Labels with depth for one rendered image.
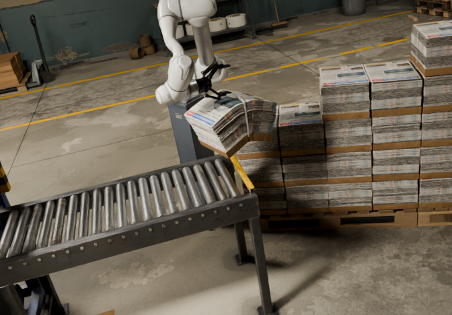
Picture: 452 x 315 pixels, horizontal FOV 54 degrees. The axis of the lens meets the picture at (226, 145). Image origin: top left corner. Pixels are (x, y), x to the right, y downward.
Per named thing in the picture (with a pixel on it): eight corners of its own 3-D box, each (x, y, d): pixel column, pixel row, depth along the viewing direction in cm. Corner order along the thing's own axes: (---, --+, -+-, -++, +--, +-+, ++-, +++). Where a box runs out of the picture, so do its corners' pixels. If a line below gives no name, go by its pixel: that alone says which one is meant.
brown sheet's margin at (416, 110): (363, 95, 308) (363, 89, 306) (407, 91, 303) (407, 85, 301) (371, 117, 275) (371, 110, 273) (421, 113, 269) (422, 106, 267)
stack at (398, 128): (253, 202, 361) (239, 107, 325) (405, 195, 339) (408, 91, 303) (248, 233, 327) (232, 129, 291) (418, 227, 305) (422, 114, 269)
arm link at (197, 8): (196, 72, 314) (227, 66, 313) (198, 91, 306) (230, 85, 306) (175, -12, 245) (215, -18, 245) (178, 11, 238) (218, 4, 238)
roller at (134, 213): (136, 186, 261) (134, 178, 258) (142, 231, 219) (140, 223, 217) (128, 188, 260) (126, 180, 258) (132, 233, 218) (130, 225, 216)
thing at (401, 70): (362, 65, 297) (362, 63, 296) (407, 60, 292) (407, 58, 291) (370, 83, 264) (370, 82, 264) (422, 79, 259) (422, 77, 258)
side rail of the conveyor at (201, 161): (233, 167, 277) (229, 151, 271) (235, 171, 272) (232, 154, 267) (8, 225, 256) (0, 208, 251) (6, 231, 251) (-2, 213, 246)
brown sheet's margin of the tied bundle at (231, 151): (220, 128, 262) (218, 122, 260) (250, 140, 239) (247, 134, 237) (200, 145, 257) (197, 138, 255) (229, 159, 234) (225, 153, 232)
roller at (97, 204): (103, 194, 258) (100, 186, 255) (102, 241, 216) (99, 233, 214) (94, 196, 257) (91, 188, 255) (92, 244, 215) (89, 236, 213)
